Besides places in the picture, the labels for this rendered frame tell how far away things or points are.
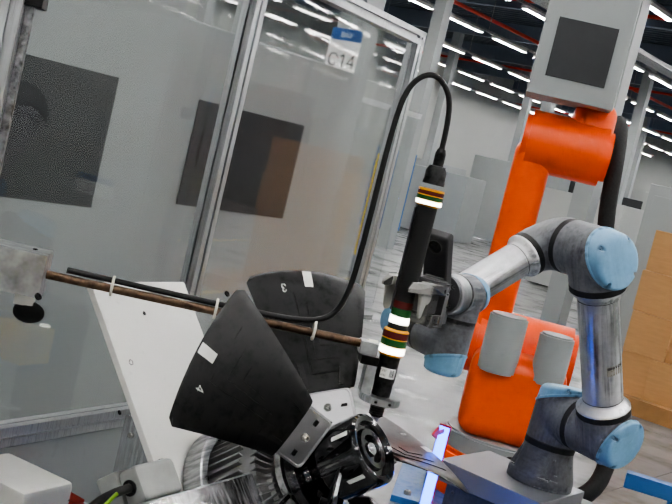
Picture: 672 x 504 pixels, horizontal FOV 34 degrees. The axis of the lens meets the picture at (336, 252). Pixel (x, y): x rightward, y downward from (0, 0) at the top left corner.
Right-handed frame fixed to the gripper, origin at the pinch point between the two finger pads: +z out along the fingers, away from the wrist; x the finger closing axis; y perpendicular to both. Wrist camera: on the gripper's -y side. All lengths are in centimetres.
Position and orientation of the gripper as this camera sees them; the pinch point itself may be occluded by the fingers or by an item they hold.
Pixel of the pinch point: (400, 281)
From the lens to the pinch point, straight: 181.1
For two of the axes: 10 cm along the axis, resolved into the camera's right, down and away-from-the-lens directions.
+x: -8.5, -2.5, 4.6
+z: -4.7, -0.3, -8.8
